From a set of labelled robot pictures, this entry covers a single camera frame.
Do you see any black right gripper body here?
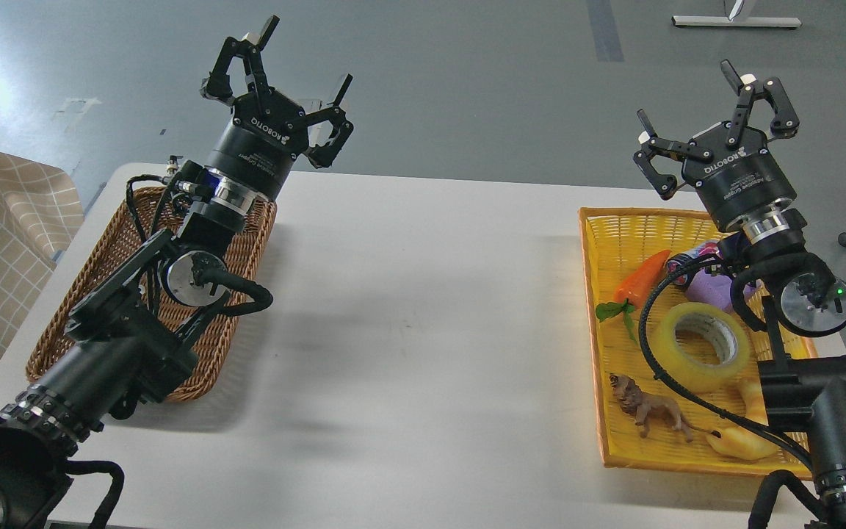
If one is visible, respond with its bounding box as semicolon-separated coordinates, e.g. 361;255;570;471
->
681;123;797;232

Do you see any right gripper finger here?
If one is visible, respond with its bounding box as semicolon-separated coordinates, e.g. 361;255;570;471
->
720;60;801;150
633;109;715;201

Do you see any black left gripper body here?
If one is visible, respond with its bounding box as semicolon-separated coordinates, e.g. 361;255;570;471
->
207;91;308;201

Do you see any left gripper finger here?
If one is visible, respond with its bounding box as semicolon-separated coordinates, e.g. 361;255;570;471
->
200;15;281;105
303;73;355;168

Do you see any yellow tape roll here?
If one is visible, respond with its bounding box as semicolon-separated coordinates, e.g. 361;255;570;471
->
649;302;751;394

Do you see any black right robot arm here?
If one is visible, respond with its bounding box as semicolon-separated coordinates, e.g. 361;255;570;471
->
632;60;846;528

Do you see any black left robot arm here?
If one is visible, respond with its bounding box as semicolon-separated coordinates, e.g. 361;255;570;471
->
0;15;353;528

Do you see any small printed can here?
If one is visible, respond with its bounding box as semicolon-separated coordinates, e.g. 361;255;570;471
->
665;240;718;274

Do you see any purple foam block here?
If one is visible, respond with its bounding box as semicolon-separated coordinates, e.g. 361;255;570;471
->
684;269;733;314

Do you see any orange toy carrot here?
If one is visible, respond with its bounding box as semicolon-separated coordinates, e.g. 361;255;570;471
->
594;250;670;344

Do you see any white table leg base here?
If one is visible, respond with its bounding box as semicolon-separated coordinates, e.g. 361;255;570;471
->
670;1;803;30

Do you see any brown wicker basket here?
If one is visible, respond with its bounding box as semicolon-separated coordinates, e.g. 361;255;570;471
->
26;200;278;402

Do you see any yellow plastic basket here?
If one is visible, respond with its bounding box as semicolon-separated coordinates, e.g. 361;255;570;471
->
578;207;812;481

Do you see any brown toy lion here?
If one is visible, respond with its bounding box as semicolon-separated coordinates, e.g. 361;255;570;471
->
608;374;722;443

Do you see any yellow toy croissant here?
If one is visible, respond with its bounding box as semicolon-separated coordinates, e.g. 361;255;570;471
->
704;378;780;460

